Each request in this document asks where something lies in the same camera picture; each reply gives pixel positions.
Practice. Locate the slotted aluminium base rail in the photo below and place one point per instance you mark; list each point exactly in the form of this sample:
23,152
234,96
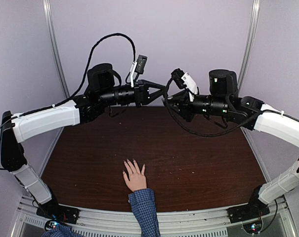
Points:
204,223

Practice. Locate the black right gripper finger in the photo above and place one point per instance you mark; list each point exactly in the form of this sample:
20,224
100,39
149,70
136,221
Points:
174,107
179,97

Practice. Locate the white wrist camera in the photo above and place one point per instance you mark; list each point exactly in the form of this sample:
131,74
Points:
136,70
185,81

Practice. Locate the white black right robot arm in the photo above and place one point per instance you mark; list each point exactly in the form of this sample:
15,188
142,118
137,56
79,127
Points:
252,114

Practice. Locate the aluminium frame post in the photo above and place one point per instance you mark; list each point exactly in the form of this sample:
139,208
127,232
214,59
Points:
253,24
55,50

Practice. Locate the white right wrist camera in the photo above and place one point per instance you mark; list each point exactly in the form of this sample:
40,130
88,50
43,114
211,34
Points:
185,81

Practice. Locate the blue checkered shirt sleeve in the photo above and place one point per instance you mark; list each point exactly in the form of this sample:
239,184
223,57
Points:
143,207

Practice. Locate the left aluminium frame post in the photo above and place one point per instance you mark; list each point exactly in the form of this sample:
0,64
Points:
55,50

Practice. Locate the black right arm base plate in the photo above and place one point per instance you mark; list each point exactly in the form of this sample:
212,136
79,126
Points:
246,212

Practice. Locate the mannequin hand with painted nails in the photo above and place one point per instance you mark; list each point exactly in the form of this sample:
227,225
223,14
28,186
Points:
134,176

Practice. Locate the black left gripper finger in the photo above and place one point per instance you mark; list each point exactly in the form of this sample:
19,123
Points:
151,97
149,84

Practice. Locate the right aluminium frame post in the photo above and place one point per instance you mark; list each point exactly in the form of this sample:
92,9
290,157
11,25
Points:
253,24

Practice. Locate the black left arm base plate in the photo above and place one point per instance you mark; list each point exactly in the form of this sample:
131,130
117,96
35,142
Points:
62,214

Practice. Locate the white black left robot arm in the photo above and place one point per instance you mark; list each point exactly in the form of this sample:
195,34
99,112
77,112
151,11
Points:
100,94

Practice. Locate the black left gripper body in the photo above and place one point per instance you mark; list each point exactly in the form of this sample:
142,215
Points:
140,93

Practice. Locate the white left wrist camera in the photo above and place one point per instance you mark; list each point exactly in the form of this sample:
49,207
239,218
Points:
136,70

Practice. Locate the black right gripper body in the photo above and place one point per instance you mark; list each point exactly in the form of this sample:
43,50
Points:
189,114

